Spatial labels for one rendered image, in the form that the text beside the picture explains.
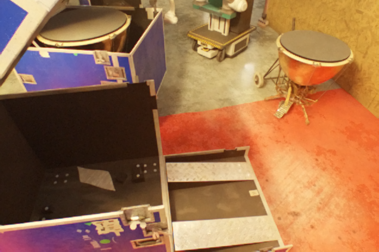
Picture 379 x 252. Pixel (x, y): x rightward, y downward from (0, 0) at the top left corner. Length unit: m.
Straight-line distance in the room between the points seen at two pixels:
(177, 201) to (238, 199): 0.49
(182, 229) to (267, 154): 1.12
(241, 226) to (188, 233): 0.40
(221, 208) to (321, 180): 0.95
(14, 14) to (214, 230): 1.69
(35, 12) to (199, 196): 1.81
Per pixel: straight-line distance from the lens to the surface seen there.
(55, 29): 2.56
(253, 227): 2.00
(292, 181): 2.36
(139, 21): 2.94
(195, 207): 2.03
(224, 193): 2.12
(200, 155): 2.20
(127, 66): 1.99
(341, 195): 2.46
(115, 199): 1.97
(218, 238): 1.86
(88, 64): 2.14
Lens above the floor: 1.85
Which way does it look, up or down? 42 degrees down
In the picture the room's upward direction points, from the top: straight up
